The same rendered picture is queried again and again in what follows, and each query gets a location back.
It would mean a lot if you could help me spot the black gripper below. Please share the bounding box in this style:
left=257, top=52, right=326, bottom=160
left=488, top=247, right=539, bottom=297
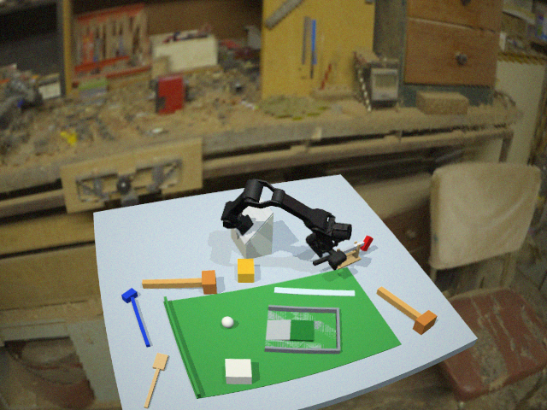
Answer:
left=306, top=233, right=347, bottom=271

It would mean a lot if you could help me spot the white flat strip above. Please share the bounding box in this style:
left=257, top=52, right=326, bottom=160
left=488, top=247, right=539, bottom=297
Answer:
left=274, top=287, right=355, bottom=296

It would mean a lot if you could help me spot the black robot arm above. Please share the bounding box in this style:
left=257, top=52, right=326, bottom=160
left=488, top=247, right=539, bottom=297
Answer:
left=221, top=179, right=352, bottom=247

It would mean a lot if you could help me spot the green flat mat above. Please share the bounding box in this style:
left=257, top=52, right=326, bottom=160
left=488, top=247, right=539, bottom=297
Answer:
left=168, top=267, right=401, bottom=398

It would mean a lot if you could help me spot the white golf ball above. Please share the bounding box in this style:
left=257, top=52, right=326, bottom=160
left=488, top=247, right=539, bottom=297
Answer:
left=222, top=316, right=233, bottom=328

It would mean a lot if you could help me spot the brown block with orange top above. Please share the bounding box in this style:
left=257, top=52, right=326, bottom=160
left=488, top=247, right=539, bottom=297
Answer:
left=142, top=270, right=217, bottom=295
left=376, top=286, right=438, bottom=335

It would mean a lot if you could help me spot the yellow rectangular block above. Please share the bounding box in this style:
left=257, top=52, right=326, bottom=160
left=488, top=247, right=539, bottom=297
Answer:
left=238, top=259, right=255, bottom=283

